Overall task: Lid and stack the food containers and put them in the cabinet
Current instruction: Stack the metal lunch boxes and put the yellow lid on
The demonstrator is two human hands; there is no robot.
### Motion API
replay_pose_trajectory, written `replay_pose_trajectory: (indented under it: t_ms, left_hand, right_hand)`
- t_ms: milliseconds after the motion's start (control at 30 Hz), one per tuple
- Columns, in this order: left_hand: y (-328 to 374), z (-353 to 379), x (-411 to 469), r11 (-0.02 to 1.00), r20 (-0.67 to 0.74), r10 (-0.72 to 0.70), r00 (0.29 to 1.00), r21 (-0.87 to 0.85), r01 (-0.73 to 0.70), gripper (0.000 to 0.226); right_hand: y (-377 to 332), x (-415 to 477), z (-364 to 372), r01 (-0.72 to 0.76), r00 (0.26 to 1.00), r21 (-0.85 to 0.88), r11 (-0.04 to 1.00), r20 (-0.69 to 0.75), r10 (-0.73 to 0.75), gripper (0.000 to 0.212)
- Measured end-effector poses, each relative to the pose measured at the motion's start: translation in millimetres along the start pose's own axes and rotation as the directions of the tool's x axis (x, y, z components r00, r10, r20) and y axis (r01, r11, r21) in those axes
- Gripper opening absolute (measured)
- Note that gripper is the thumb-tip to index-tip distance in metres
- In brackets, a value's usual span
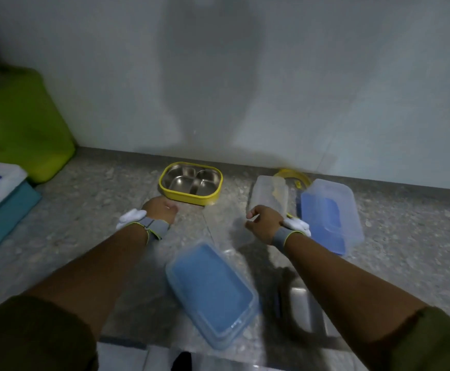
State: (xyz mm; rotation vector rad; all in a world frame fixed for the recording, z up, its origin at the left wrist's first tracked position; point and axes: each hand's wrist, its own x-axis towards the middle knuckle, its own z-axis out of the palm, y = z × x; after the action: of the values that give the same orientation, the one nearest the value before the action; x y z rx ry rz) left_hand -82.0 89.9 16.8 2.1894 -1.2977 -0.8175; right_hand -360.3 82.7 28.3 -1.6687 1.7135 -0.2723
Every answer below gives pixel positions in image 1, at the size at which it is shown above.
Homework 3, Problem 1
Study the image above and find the person's right hand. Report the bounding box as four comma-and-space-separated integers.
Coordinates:
245, 205, 286, 246

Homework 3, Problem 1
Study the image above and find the person's left hand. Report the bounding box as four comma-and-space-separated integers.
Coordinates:
142, 196, 179, 225

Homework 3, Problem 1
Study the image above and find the person's left forearm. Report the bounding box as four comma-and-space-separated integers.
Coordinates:
23, 223, 159, 340

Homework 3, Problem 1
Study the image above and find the person's right forearm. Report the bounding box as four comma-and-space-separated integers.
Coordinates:
284, 232, 428, 358

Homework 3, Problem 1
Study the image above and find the small clear plastic container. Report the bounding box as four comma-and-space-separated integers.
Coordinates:
248, 175, 289, 217

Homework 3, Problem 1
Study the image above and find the grey wristband with white tracker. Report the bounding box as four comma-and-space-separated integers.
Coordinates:
116, 208, 171, 244
272, 216, 311, 255

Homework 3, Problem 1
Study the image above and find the yellow steel compartment lunch tray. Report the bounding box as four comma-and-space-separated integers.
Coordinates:
158, 162, 224, 207

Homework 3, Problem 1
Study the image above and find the yellow lunch tray lid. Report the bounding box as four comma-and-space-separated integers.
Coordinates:
273, 168, 312, 190

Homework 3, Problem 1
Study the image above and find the clear container with blue lid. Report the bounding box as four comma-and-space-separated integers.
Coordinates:
297, 179, 365, 256

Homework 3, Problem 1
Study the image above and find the clear blue container lid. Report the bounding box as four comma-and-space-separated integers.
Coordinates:
165, 240, 260, 350

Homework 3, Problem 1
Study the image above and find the steel container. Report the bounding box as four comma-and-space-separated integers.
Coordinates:
277, 276, 343, 340

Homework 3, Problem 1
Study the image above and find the teal box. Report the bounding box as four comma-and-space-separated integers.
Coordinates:
0, 181, 42, 267

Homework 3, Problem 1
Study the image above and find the green cutting board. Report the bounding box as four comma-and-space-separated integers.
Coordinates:
0, 65, 76, 184

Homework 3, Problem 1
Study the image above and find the olive green sleeve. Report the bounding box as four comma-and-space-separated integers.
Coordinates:
0, 294, 99, 371
364, 306, 450, 371

